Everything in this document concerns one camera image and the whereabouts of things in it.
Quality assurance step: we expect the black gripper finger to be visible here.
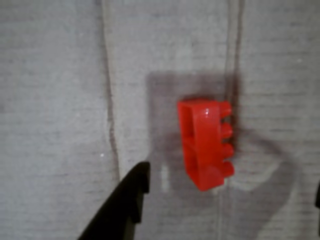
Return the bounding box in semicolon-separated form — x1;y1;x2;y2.
314;181;320;209
76;161;151;240

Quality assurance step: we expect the red lego block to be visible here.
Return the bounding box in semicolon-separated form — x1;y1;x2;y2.
176;96;236;193

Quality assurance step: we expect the brown cardboard sheet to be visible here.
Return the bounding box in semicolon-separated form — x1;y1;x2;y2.
0;0;320;240

